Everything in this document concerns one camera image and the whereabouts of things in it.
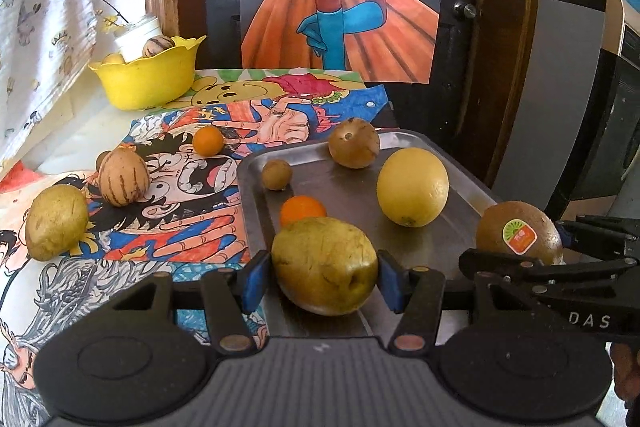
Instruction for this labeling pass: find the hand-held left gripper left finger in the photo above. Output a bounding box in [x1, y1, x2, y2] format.
[105, 250, 273, 356]

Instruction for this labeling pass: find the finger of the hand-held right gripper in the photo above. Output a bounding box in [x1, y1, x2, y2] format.
[555, 214, 640, 259]
[459, 248, 632, 289]

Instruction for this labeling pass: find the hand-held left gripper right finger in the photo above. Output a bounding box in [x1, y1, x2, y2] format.
[377, 249, 553, 356]

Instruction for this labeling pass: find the large brown kiwi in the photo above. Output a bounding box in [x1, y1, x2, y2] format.
[475, 201, 565, 267]

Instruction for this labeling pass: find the yellow-green oval fruit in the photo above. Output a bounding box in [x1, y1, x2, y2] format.
[271, 217, 379, 317]
[25, 185, 90, 262]

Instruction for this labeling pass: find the small orange citrus fruit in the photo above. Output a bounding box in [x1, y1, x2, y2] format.
[192, 126, 225, 156]
[279, 195, 327, 228]

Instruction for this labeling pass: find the metal baking tray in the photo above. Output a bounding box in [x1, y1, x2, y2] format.
[236, 129, 506, 340]

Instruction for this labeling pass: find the yellow lemon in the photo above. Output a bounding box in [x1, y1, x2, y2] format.
[376, 147, 450, 228]

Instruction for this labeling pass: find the golden brown round fruit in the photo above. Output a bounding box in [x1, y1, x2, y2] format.
[327, 117, 381, 169]

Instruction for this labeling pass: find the person's right hand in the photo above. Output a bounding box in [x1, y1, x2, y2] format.
[610, 334, 640, 404]

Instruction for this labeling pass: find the red blue anime drawing sheet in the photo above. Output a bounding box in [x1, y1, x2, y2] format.
[75, 99, 396, 348]

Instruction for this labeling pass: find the dark screen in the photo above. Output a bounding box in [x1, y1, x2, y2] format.
[565, 49, 640, 208]

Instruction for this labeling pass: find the grey panel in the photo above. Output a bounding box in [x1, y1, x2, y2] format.
[505, 0, 608, 212]

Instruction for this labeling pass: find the yellow bear drawing sheet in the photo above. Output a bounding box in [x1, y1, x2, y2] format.
[189, 67, 396, 128]

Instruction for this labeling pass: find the yellow scalloped bowl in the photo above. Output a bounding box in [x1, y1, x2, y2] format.
[88, 35, 207, 111]

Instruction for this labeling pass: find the orange grey anime drawing sheet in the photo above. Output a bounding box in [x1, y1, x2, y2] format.
[0, 157, 126, 413]

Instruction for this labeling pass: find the small striped pepino melon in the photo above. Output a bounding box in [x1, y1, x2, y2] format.
[142, 35, 177, 59]

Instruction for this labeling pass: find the white cup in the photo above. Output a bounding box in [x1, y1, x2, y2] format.
[114, 14, 163, 60]

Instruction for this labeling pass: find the yellow flower twig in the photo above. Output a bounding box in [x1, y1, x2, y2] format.
[80, 0, 131, 32]

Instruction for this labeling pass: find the printed blanket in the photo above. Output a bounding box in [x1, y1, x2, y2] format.
[0, 0, 108, 168]

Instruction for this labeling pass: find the wooden door frame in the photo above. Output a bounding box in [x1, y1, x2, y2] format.
[144, 0, 558, 188]

